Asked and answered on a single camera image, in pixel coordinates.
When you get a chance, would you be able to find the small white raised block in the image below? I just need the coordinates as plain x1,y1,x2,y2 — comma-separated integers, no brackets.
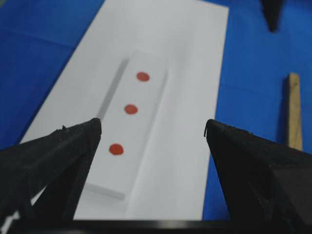
86,51,168,200

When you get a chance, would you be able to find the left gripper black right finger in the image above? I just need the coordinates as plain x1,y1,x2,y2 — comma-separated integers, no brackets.
204,119,312,234

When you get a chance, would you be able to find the large white foam board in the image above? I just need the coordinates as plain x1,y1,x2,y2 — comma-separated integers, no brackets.
23,0,229,220

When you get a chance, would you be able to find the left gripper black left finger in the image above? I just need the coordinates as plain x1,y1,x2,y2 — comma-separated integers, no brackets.
0,118,101,234

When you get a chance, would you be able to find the wooden mallet hammer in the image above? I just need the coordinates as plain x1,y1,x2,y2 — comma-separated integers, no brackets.
284,73,303,151

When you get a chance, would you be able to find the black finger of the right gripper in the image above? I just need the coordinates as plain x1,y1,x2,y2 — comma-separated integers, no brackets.
260,0,285,32

